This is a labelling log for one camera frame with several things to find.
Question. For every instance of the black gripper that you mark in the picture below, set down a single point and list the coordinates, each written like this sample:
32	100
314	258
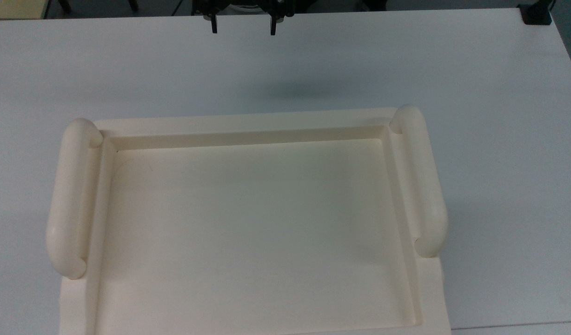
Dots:
199	6

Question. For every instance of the cream plastic cabinet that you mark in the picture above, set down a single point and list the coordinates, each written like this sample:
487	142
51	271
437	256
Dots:
257	232

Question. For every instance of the black chair leg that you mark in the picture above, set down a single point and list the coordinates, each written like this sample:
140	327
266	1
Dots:
65	4
133	4

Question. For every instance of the yellow wooden table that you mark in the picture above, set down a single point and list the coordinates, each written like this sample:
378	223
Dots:
13	8

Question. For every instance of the black table clamp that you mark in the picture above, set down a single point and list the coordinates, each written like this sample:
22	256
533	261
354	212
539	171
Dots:
536	13

